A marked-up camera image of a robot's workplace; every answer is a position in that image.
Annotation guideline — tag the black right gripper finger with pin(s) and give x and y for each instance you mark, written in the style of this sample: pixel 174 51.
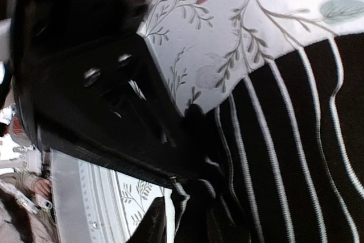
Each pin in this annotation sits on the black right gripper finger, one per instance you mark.
pixel 158 224

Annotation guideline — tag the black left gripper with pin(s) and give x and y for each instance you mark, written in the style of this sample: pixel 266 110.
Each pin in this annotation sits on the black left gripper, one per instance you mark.
pixel 87 85

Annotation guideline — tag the black white striped sock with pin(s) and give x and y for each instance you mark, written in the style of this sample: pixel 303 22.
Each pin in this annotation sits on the black white striped sock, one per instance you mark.
pixel 290 136

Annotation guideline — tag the floral white table mat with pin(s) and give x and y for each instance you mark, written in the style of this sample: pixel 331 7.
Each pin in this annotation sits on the floral white table mat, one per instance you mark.
pixel 206 47

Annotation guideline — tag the aluminium front rail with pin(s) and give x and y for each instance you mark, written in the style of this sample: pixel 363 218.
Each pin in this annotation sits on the aluminium front rail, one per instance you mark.
pixel 86 201

